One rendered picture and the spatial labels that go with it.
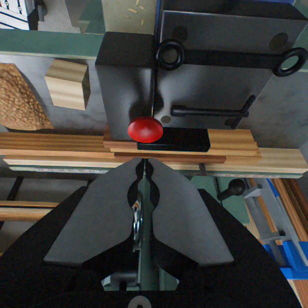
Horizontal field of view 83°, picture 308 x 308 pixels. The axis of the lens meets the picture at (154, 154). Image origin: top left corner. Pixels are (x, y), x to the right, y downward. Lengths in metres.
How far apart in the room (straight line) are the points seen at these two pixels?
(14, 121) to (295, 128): 0.48
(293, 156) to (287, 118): 0.11
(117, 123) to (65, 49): 0.15
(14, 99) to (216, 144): 0.32
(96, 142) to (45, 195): 2.66
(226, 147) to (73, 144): 0.28
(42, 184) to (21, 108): 2.78
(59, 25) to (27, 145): 0.99
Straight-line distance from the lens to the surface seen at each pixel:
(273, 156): 0.44
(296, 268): 1.11
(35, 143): 0.39
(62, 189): 2.94
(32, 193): 3.08
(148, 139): 0.15
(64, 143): 0.37
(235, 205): 0.28
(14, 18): 1.12
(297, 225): 1.62
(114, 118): 0.16
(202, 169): 0.34
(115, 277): 0.40
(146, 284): 0.47
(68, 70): 0.26
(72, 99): 0.26
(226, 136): 0.34
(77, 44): 0.29
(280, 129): 0.41
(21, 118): 0.35
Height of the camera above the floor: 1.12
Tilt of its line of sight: 33 degrees down
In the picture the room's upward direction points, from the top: 180 degrees counter-clockwise
